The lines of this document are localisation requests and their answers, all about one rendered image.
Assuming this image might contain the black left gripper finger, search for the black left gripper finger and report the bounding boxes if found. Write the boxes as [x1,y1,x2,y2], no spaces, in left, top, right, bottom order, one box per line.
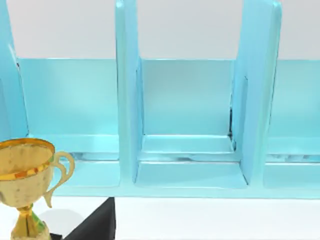
[60,197,118,240]

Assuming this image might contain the gold trophy cup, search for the gold trophy cup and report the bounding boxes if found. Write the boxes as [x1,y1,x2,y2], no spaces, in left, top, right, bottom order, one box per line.
[0,137,76,240]

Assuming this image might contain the light blue rack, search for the light blue rack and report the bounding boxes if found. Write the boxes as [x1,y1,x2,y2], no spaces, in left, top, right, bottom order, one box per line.
[0,0,320,200]

